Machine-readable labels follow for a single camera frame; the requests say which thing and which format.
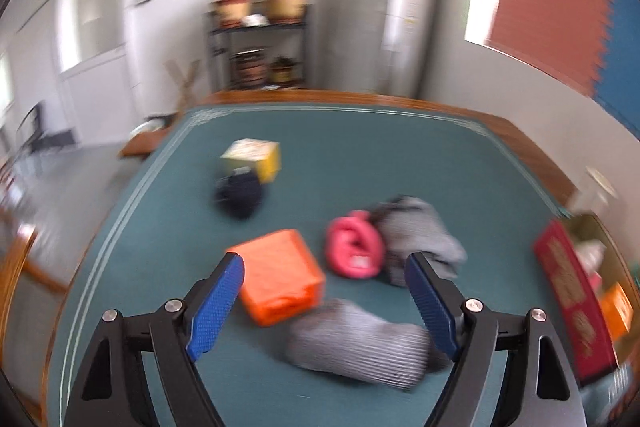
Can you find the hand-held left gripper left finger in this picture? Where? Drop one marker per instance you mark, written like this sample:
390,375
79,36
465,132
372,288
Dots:
215,307

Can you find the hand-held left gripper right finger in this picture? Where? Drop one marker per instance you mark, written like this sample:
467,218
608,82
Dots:
430,307

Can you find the orange plastic basket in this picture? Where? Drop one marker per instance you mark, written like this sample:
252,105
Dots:
280,267

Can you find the grey cloth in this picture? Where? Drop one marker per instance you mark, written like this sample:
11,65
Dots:
420,227

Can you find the grey striped sock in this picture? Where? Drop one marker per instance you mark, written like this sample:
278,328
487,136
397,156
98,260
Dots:
350,342

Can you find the pink cloth item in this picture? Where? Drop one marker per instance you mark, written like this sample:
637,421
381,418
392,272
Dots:
352,242

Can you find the dark navy sock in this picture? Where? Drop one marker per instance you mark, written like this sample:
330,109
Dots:
240,197

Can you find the red printed box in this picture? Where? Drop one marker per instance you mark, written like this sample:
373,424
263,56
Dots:
570,287

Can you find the yellow cardboard box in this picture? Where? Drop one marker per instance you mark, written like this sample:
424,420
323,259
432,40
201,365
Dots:
255,152

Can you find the orange packet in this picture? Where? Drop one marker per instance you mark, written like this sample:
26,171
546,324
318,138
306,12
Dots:
617,312

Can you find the wooden chair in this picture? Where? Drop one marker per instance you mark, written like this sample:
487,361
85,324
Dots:
20,257

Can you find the white round-topped object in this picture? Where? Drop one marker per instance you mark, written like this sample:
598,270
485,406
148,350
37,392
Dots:
597,184

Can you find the wooden crossed stand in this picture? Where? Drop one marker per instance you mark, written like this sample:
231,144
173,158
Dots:
184,82

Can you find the brown striped pot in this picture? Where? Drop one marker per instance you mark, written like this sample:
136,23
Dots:
248,68

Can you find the dark metal chair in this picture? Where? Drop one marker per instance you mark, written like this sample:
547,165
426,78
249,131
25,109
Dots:
40,134

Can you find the black metal plant shelf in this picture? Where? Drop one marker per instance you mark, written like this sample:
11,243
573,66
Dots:
216,57

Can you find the white floor air conditioner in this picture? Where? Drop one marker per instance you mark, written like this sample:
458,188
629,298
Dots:
400,7

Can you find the red window blind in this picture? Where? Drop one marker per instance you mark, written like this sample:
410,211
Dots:
545,7

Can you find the blue wall panel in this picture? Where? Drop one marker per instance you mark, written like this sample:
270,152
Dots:
622,72

